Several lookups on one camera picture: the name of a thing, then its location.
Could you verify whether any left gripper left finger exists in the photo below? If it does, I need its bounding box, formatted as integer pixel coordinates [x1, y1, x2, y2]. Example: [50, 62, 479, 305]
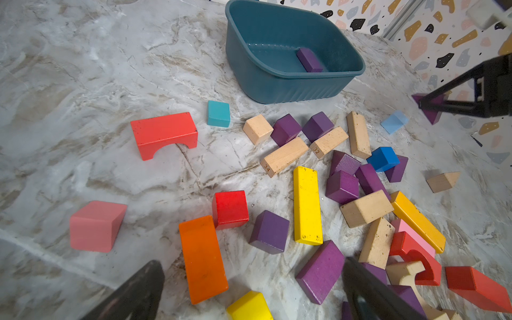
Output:
[83, 260, 165, 319]

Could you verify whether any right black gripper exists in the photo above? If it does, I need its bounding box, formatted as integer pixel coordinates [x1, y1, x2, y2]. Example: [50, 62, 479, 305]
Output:
[418, 54, 511, 118]

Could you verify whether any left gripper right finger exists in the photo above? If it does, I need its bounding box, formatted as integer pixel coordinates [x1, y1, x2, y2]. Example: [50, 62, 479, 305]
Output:
[342, 257, 426, 319]

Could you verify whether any purple wedge block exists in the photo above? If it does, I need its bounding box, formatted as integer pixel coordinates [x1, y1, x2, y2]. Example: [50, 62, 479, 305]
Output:
[385, 155, 409, 183]

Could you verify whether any purple long block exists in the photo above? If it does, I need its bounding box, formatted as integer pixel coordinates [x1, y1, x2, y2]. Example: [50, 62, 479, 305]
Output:
[296, 47, 323, 73]

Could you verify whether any teal plastic storage bin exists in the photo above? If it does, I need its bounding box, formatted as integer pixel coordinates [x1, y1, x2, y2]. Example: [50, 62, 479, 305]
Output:
[225, 1, 365, 104]

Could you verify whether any light blue block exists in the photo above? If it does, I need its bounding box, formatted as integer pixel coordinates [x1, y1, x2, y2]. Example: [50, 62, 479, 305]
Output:
[381, 111, 409, 135]

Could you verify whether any purple flat block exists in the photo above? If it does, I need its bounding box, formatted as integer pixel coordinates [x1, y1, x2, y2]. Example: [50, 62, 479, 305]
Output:
[296, 240, 345, 305]

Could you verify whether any red curved arch block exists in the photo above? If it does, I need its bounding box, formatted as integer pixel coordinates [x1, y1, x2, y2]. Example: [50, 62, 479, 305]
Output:
[389, 231, 442, 286]

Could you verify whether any orange block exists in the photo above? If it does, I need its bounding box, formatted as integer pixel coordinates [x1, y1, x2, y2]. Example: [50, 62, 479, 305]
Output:
[179, 215, 229, 305]

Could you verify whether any pink long block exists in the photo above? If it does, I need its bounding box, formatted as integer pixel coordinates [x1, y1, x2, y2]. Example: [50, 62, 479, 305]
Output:
[391, 219, 436, 257]

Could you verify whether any blue cube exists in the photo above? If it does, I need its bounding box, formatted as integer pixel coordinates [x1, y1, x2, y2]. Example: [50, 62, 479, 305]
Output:
[367, 147, 400, 172]

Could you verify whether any natural wood wedge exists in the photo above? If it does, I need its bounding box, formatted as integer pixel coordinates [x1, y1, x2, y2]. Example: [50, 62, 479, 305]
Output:
[427, 171, 461, 193]

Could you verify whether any pink wedge block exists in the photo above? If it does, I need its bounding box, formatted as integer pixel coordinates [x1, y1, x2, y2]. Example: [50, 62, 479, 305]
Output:
[69, 201, 127, 253]

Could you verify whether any natural wood long block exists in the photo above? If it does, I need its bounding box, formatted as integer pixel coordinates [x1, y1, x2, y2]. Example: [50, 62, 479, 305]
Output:
[347, 111, 371, 159]

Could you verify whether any amber yellow long block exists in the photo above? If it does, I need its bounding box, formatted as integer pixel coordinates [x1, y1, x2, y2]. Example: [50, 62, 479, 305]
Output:
[391, 191, 446, 253]

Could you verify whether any red rectangular block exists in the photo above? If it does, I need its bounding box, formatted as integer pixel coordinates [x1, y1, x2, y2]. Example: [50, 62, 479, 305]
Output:
[445, 266, 511, 313]

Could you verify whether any yellow cube red cross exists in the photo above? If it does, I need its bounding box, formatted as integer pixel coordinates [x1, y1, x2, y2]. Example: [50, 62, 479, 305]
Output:
[227, 291, 273, 320]

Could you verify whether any purple cube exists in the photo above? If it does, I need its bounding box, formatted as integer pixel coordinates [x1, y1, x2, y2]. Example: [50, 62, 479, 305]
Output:
[249, 210, 290, 255]

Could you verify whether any teal small cube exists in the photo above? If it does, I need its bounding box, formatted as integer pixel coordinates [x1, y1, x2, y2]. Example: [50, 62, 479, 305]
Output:
[207, 101, 231, 128]

